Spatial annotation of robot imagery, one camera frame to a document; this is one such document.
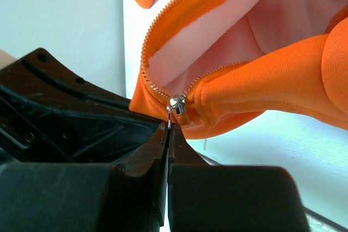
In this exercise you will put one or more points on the orange zip-up jacket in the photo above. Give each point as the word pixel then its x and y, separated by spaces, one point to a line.
pixel 213 65

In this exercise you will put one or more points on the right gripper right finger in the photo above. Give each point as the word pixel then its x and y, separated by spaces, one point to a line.
pixel 203 197

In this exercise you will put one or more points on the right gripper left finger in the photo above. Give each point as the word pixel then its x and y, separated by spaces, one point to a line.
pixel 126 196

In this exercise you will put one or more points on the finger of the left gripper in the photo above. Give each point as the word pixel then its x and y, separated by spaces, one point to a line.
pixel 50 114

